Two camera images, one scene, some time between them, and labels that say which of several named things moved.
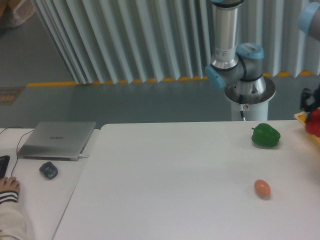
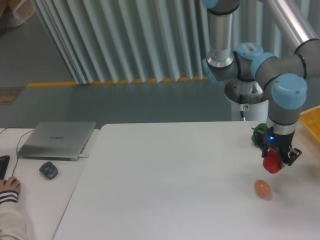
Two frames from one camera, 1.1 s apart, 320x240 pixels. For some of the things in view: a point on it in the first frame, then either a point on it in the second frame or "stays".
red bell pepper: (313, 123) → (271, 161)
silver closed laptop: (62, 141) stays
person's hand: (9, 184) stays
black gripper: (316, 104) → (270, 139)
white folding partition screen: (104, 41) stays
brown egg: (262, 189) stays
